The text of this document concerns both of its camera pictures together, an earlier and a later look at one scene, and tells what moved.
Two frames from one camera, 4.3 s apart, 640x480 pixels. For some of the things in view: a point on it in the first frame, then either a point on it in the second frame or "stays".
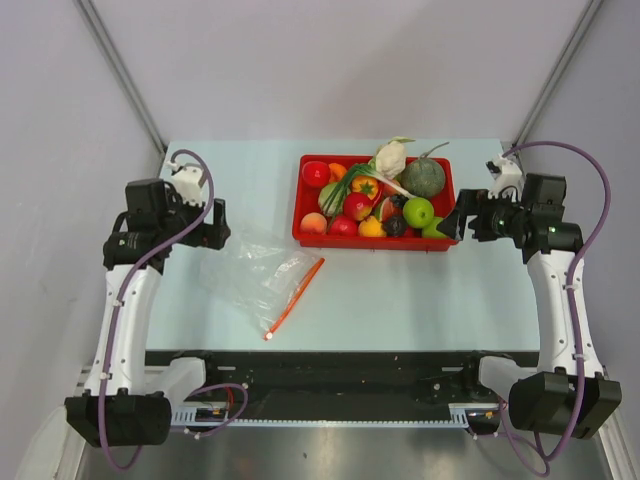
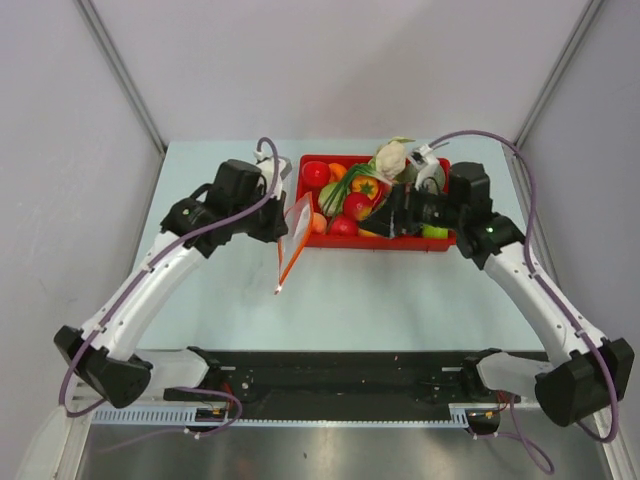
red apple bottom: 343,226 stays
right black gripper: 471,202 → 384,221
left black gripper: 210,235 → 277,225
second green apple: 430,230 stays
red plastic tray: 306,199 stays
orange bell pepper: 365,184 stays
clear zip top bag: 259,276 → 298,221
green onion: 337,196 stays
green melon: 423,177 stays
